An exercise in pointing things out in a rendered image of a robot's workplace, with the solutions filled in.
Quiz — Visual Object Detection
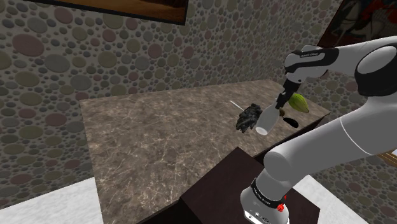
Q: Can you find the dark robot stand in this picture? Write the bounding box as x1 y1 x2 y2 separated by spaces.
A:
179 146 321 224

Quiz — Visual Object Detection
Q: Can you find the black oval thing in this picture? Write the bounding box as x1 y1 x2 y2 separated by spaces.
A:
279 108 300 129

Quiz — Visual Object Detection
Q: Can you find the brown marble top table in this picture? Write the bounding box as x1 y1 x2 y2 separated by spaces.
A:
80 78 331 224

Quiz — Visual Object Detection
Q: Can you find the brown wall picture black frame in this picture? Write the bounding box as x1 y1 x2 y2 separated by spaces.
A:
23 0 190 27

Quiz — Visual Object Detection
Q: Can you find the white bottle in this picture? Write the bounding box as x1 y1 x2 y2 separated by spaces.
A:
255 101 281 136

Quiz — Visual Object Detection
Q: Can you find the dark red wall picture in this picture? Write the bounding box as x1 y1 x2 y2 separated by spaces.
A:
317 0 397 48

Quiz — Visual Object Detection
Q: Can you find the green pod fruit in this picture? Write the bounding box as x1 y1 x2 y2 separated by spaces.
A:
288 93 310 115

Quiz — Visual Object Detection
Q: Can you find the black feather duster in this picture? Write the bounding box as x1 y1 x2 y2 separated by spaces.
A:
229 99 263 134

